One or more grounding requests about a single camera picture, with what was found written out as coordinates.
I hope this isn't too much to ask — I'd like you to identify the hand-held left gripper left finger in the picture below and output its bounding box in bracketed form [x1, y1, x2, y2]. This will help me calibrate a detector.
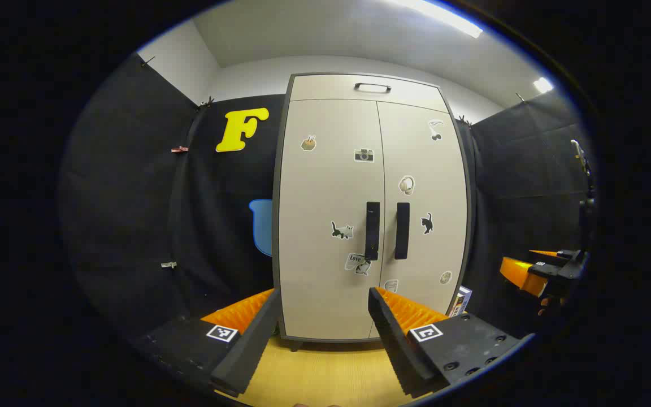
[133, 288, 282, 397]

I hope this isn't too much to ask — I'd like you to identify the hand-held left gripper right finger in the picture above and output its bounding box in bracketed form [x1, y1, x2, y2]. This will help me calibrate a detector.
[367, 287, 535, 399]

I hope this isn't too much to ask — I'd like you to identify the white cabinet door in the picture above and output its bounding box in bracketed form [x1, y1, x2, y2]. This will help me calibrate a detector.
[278, 99, 385, 340]
[370, 102, 468, 340]

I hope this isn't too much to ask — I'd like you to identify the black door handle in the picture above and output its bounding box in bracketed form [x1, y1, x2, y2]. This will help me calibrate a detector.
[394, 202, 411, 261]
[364, 201, 381, 262]

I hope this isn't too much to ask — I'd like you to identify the double-door shoe cabinet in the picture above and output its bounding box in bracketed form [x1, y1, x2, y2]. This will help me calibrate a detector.
[272, 72, 473, 351]

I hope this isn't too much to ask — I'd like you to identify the small white box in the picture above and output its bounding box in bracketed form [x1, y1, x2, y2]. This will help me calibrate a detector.
[448, 285, 474, 318]

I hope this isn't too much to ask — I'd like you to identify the black backdrop cloth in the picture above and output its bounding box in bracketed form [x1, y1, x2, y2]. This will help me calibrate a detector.
[60, 54, 594, 351]

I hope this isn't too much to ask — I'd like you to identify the long ceiling light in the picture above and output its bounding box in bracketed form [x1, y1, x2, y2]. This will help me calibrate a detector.
[399, 0, 484, 39]

